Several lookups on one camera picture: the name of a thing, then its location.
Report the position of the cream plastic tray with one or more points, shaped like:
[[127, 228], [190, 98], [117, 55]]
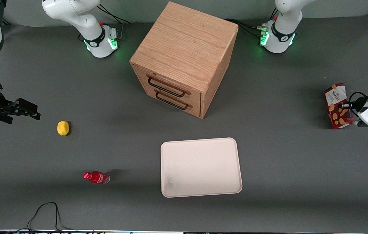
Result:
[[200, 167]]

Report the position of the upper wooden drawer front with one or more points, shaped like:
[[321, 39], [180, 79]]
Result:
[[170, 85]]

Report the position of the lower wooden drawer front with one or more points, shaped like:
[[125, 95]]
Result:
[[193, 109]]

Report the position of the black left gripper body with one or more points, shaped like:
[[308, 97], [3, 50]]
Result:
[[357, 104]]

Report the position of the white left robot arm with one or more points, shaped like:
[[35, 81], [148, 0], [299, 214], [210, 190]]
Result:
[[279, 37]]

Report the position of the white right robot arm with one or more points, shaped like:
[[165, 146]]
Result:
[[101, 40]]

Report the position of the red soda bottle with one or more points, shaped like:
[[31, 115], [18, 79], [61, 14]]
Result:
[[97, 177]]

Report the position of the wooden drawer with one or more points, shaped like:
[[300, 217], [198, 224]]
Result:
[[170, 85], [193, 109]]

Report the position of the wooden two-drawer cabinet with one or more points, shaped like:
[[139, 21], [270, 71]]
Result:
[[187, 48]]

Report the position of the yellow lemon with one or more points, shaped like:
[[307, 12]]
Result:
[[62, 128]]

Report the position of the red cookie box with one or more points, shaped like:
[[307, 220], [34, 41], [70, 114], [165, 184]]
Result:
[[335, 113]]

